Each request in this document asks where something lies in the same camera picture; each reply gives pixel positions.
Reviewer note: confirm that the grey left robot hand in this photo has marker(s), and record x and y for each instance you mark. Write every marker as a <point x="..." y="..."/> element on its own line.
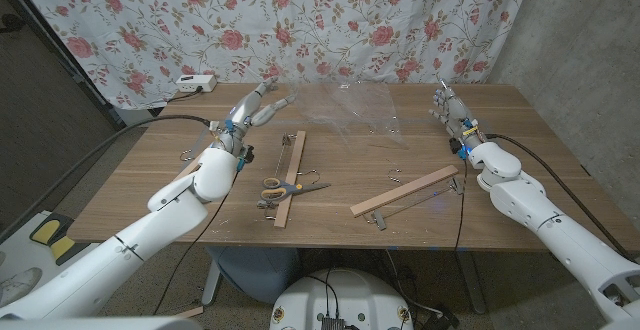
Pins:
<point x="245" y="112"/>

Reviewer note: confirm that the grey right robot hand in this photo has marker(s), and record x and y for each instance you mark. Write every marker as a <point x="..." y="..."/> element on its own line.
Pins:
<point x="455" y="115"/>

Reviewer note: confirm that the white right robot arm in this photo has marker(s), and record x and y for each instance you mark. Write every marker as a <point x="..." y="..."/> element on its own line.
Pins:
<point x="550" y="225"/>

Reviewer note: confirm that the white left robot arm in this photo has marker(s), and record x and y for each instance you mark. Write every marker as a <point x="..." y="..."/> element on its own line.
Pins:
<point x="165" y="210"/>

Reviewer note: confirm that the transparent cling film sheet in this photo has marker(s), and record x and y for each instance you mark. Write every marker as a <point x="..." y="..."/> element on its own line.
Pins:
<point x="340" y="105"/>

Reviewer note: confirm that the white power strip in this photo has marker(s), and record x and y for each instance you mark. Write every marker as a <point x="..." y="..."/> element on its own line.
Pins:
<point x="197" y="83"/>

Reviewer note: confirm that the wooden clip hanger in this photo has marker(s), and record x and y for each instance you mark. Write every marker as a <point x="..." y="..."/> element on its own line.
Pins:
<point x="192" y="167"/>
<point x="292" y="170"/>
<point x="400" y="191"/>

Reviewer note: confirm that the floral rose print curtain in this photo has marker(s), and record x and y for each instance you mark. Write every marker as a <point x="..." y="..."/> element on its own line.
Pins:
<point x="300" y="20"/>

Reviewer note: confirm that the grey blue bin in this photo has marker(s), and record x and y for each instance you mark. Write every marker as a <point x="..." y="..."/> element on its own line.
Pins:
<point x="260" y="275"/>

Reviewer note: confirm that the grey table leg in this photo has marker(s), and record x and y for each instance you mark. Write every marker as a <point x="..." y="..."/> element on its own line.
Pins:
<point x="470" y="285"/>

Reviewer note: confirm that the white table leg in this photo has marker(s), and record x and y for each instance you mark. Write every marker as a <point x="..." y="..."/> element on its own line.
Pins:
<point x="212" y="285"/>

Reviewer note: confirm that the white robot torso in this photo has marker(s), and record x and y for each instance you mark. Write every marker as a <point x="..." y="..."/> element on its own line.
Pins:
<point x="360" y="295"/>

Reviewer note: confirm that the dark perforated partition panel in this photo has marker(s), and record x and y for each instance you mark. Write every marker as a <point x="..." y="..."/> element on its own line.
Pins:
<point x="40" y="120"/>

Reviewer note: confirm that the black power adapter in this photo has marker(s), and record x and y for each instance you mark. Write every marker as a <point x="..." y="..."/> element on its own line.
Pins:
<point x="442" y="320"/>

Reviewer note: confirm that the small wooden strip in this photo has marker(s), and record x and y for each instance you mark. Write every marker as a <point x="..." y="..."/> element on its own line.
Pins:
<point x="192" y="312"/>

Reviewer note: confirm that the black yellow floor pedal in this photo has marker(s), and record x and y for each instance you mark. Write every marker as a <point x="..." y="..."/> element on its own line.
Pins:
<point x="45" y="230"/>

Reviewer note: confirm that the white robot chest shell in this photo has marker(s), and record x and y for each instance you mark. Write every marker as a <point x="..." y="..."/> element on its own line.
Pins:
<point x="100" y="325"/>

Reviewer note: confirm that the white floor board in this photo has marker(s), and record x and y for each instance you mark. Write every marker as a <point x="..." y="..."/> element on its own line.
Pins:
<point x="20" y="250"/>

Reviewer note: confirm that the white sneaker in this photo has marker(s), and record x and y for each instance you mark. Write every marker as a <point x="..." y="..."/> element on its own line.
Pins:
<point x="20" y="287"/>

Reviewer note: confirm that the black partition frame post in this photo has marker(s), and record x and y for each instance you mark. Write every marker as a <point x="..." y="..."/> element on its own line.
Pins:
<point x="70" y="62"/>

